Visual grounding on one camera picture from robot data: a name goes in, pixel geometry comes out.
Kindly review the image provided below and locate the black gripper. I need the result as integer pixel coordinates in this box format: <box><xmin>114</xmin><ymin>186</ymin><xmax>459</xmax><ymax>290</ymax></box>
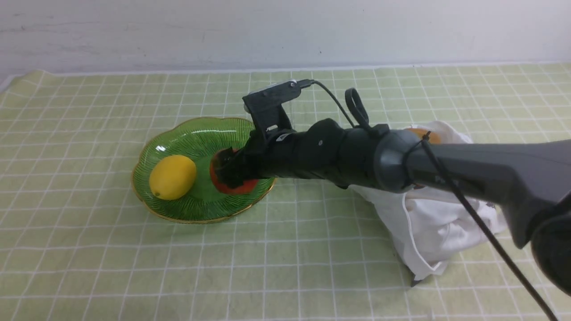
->
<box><xmin>215</xmin><ymin>130</ymin><xmax>313</xmax><ymax>189</ymax></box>

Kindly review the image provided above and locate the red apple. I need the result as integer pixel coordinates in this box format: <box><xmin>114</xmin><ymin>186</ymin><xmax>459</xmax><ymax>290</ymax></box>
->
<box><xmin>209</xmin><ymin>154</ymin><xmax>258</xmax><ymax>195</ymax></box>

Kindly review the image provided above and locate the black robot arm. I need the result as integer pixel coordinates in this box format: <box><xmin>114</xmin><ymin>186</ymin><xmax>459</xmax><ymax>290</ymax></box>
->
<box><xmin>210</xmin><ymin>119</ymin><xmax>570</xmax><ymax>294</ymax></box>

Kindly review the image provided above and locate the white cloth bag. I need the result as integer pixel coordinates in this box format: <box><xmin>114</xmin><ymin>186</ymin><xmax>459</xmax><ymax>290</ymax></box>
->
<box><xmin>348</xmin><ymin>120</ymin><xmax>509</xmax><ymax>282</ymax></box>

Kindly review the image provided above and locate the green glass plate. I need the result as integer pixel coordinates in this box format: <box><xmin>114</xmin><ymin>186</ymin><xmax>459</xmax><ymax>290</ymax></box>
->
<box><xmin>131</xmin><ymin>117</ymin><xmax>275</xmax><ymax>224</ymax></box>

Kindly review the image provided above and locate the yellow lemon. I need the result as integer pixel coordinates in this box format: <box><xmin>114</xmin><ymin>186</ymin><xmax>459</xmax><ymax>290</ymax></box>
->
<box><xmin>149</xmin><ymin>155</ymin><xmax>197</xmax><ymax>201</ymax></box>

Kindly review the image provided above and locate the green checkered tablecloth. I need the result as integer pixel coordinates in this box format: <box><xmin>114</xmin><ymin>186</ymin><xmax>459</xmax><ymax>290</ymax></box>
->
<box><xmin>0</xmin><ymin>63</ymin><xmax>570</xmax><ymax>321</ymax></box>

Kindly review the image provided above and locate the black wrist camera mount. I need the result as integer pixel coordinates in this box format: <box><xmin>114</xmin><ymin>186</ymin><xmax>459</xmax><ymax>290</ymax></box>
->
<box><xmin>242</xmin><ymin>79</ymin><xmax>302</xmax><ymax>136</ymax></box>

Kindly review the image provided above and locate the black cable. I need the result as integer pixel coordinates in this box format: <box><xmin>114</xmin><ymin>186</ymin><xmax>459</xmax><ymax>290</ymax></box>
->
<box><xmin>297</xmin><ymin>79</ymin><xmax>560</xmax><ymax>321</ymax></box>

